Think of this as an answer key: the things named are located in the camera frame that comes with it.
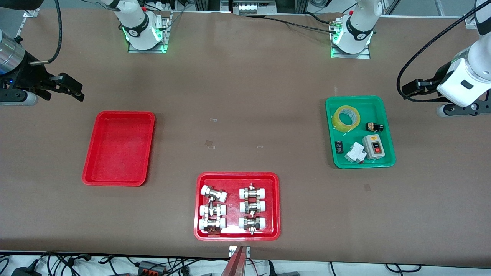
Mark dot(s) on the green plastic tray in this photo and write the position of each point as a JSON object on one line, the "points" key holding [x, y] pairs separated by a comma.
{"points": [[353, 153]]}

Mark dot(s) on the small black gold component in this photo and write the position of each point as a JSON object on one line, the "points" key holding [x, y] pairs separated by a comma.
{"points": [[374, 127]]}

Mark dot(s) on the yellow tape roll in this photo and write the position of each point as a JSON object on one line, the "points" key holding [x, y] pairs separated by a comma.
{"points": [[347, 115]]}

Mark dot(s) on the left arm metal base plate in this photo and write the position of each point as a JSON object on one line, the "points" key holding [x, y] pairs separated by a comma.
{"points": [[364, 53]]}

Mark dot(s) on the white circuit breaker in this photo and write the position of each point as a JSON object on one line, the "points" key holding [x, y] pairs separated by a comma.
{"points": [[355, 152]]}

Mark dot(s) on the metal fitting with white caps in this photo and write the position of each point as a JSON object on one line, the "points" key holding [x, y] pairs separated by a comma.
{"points": [[212, 210], [212, 224], [214, 193], [252, 223], [252, 192], [252, 207]]}

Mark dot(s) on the black adapter with orange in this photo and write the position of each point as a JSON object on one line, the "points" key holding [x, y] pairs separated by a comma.
{"points": [[152, 267]]}

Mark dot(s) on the empty red plastic tray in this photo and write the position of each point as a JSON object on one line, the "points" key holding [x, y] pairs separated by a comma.
{"points": [[119, 149]]}

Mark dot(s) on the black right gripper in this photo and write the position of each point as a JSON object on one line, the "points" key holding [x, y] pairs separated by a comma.
{"points": [[27, 74]]}

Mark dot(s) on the grey switch box red button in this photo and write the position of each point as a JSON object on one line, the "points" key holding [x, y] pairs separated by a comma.
{"points": [[373, 147]]}

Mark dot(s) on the black power adapter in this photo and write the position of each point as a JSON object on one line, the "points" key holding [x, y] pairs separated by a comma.
{"points": [[26, 271]]}

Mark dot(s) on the small black terminal block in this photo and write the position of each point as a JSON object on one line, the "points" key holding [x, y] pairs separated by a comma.
{"points": [[339, 147]]}

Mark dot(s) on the red tray with fittings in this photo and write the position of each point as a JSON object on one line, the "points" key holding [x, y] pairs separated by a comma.
{"points": [[234, 180]]}

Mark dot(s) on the white power strip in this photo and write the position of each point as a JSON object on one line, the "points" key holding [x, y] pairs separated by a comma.
{"points": [[256, 7]]}

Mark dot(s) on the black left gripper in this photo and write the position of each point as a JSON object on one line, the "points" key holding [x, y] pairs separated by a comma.
{"points": [[434, 82]]}

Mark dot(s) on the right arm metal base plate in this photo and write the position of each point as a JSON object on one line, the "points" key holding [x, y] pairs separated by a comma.
{"points": [[165, 34]]}

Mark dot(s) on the aluminium profile beam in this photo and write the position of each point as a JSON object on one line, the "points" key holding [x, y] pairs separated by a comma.
{"points": [[234, 264]]}

